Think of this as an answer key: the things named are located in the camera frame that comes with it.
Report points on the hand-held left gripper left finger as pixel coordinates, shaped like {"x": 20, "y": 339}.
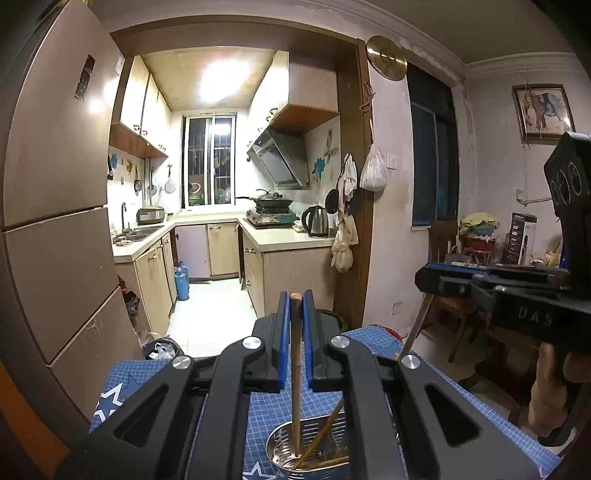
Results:
{"x": 284, "y": 341}

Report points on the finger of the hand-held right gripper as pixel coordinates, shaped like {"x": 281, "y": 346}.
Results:
{"x": 521, "y": 270}
{"x": 448, "y": 284}

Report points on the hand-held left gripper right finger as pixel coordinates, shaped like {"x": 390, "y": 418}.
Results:
{"x": 309, "y": 341}

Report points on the wooden chopstick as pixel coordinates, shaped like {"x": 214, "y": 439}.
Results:
{"x": 295, "y": 369}
{"x": 323, "y": 429}
{"x": 415, "y": 327}
{"x": 323, "y": 462}

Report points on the perforated metal utensil holder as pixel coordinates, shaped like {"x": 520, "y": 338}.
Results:
{"x": 281, "y": 443}

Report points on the person's right hand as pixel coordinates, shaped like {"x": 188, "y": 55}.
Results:
{"x": 549, "y": 387}

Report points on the tall black carton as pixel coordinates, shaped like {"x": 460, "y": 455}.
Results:
{"x": 519, "y": 240}

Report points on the dark wooden chair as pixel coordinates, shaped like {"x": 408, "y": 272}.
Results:
{"x": 445, "y": 244}

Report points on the beige kitchen base cabinet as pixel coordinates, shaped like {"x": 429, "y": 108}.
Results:
{"x": 286, "y": 272}
{"x": 147, "y": 281}

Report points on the framed elephant picture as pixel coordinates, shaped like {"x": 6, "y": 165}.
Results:
{"x": 545, "y": 113}

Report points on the blue star-print tablecloth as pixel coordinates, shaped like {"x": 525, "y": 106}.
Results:
{"x": 258, "y": 415}

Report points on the hanging bundle of bags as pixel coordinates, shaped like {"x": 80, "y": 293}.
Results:
{"x": 344, "y": 244}

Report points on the blue gas cylinder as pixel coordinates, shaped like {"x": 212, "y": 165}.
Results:
{"x": 181, "y": 281}

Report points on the steel electric kettle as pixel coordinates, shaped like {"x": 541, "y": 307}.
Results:
{"x": 317, "y": 221}

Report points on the black trash bin with bag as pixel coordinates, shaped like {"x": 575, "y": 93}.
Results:
{"x": 161, "y": 350}

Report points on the tabletop gas stove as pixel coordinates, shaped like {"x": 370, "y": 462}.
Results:
{"x": 270, "y": 218}

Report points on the dark room window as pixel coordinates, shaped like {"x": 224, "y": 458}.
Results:
{"x": 431, "y": 152}

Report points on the hanging white plastic bag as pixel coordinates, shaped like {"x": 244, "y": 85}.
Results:
{"x": 373, "y": 170}

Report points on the black wok with lid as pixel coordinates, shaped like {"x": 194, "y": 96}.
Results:
{"x": 270, "y": 201}

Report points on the hanging cloths and pan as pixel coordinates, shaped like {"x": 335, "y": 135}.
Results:
{"x": 346, "y": 184}

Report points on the steel range hood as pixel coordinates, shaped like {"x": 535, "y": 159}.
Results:
{"x": 281, "y": 161}

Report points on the steel kitchen sink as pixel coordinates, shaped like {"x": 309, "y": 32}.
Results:
{"x": 136, "y": 234}

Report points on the grey rice cooker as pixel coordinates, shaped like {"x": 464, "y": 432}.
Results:
{"x": 150, "y": 215}

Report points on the barred kitchen window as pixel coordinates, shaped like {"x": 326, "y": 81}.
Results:
{"x": 207, "y": 161}

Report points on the kitchen faucet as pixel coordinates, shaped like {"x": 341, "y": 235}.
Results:
{"x": 123, "y": 217}

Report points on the brown-bottomed upper kitchen cabinet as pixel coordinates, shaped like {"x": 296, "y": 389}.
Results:
{"x": 304, "y": 97}

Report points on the kitchen ceiling light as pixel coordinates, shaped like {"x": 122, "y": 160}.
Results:
{"x": 224, "y": 81}

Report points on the beige upper kitchen cabinets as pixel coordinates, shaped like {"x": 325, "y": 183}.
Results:
{"x": 138, "y": 110}

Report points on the tall bronze refrigerator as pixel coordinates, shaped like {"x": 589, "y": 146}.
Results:
{"x": 55, "y": 184}

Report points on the white wall switch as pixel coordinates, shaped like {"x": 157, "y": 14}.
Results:
{"x": 392, "y": 161}

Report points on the wooden doorway frame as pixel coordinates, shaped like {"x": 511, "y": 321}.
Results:
{"x": 355, "y": 184}

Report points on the round gold wall clock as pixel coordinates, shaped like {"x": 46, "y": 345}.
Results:
{"x": 387, "y": 57}

